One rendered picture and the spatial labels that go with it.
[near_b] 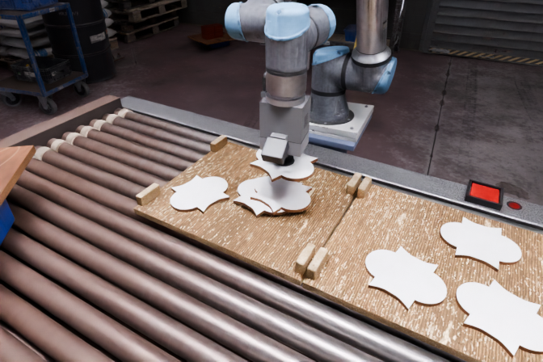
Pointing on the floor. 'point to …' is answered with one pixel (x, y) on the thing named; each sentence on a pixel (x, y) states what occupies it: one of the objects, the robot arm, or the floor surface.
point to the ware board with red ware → (212, 36)
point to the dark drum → (92, 10)
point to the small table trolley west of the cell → (12, 86)
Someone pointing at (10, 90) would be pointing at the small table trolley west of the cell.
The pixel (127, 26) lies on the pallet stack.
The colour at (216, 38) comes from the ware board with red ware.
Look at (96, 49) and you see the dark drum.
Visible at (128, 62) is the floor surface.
